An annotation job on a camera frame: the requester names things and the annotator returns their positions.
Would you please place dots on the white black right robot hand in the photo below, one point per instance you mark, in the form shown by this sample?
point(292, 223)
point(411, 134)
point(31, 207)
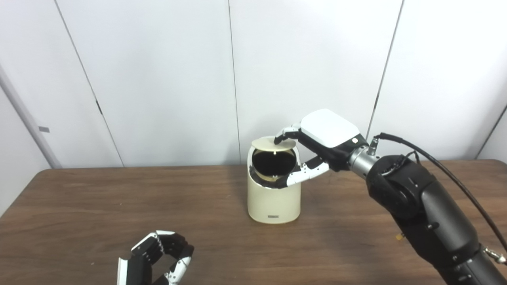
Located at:
point(328, 128)

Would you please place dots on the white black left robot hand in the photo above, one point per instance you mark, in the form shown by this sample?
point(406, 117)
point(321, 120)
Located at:
point(142, 261)

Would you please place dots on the cream round bin lid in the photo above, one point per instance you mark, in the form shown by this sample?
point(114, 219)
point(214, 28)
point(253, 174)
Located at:
point(265, 144)

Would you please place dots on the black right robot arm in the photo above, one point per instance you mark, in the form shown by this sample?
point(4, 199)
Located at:
point(435, 213)

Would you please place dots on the black bin liner bag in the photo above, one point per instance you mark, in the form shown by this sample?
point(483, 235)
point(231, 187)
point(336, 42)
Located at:
point(273, 164)

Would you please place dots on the cream-colored bin body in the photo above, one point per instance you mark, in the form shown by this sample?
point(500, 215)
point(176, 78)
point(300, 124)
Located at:
point(273, 204)

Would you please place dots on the black wall panel clip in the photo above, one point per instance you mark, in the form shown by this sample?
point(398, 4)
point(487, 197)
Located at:
point(100, 107)

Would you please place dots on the small gray post label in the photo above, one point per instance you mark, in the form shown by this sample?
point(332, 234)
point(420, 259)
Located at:
point(44, 129)

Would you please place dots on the gray corner post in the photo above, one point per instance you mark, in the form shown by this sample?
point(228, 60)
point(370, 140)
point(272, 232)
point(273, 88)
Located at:
point(27, 118)

